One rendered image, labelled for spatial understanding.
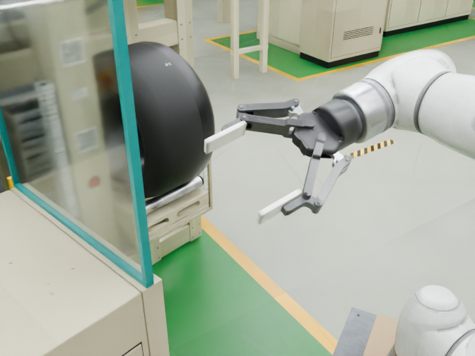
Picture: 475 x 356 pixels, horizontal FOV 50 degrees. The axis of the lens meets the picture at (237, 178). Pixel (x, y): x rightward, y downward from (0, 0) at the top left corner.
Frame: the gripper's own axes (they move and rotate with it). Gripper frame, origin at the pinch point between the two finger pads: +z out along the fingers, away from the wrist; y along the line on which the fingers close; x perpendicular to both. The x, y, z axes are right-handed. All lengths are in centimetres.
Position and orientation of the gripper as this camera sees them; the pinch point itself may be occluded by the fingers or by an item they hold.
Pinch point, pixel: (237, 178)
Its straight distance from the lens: 71.5
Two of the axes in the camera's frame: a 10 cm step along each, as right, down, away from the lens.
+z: -8.3, 4.5, -3.4
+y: -5.6, -7.4, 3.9
